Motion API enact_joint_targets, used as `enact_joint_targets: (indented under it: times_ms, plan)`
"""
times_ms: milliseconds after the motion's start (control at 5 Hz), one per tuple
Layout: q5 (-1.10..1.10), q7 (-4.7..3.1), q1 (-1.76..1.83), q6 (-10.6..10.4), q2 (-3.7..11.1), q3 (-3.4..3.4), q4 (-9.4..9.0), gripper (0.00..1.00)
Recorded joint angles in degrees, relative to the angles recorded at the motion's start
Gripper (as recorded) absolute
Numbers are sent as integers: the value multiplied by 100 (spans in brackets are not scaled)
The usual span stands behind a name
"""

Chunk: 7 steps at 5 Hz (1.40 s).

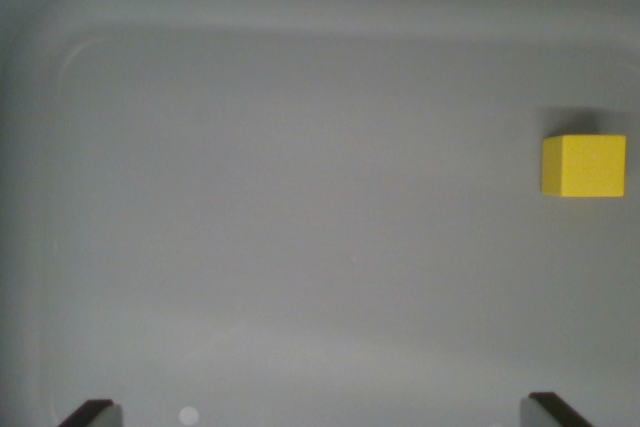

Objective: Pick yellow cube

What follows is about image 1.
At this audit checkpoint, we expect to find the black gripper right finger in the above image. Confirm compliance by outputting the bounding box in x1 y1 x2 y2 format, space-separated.
519 391 596 427

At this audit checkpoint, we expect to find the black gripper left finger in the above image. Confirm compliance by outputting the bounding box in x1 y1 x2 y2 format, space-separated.
57 398 124 427

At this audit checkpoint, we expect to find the yellow wooden cube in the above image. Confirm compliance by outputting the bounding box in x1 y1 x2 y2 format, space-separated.
541 134 627 198

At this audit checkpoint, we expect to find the white plastic bin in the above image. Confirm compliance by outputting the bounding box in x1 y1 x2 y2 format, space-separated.
0 0 640 427

